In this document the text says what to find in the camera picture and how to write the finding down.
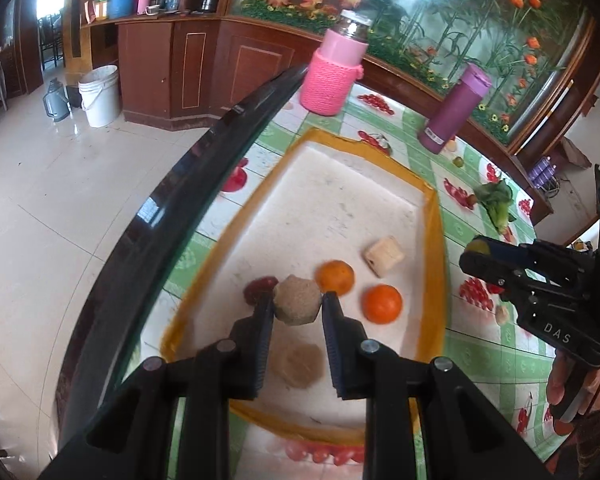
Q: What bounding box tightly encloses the dull orange mandarin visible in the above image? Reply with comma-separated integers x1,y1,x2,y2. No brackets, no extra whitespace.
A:
315,259,355,295

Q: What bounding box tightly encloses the jar with pink knit sleeve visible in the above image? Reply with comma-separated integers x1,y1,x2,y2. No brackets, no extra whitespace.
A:
299,9,375,117

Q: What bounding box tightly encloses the purple drinking bottle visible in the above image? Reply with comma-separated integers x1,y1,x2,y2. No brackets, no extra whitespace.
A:
417,62,493,155

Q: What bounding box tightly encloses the red date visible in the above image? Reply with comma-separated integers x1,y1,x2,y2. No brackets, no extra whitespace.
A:
242,276,280,306

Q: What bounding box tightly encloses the floral glass partition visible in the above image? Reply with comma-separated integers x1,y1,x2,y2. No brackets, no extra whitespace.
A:
230,0,596,146

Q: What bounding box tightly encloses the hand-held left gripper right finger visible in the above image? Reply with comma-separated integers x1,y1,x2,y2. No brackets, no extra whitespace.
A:
321,291,556,480

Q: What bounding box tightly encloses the grey thermos flask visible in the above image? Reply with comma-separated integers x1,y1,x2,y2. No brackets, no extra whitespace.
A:
42,78,72,122

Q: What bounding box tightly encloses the beige cube cake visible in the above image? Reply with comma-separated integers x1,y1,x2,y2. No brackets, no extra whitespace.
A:
363,236,406,278

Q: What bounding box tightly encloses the person's right hand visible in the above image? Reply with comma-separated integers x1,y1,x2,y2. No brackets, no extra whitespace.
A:
546,349,600,436

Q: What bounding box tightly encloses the rough round beige cake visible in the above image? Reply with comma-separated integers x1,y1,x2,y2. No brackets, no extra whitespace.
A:
272,274,323,327

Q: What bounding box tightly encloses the yellow rimmed tray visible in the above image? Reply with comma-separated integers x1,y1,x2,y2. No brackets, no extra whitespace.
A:
160,127,448,448

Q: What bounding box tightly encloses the green bok choy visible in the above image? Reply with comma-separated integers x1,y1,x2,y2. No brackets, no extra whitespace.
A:
474,180,518,235

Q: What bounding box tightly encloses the long brown wooden cabinet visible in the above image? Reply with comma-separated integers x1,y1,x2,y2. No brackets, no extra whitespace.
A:
80,10,331,133

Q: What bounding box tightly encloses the bright orange mandarin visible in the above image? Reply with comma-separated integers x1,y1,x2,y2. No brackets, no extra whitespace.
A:
361,284,403,325

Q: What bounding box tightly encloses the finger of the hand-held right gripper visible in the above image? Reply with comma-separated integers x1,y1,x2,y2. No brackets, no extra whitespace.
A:
472,237,536,267
459,251,519,293

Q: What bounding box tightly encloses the white plastic bucket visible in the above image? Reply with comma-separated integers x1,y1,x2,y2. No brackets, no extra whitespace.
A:
78,65,122,128

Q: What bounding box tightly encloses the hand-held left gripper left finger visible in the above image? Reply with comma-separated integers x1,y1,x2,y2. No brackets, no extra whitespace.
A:
37,292,276,480

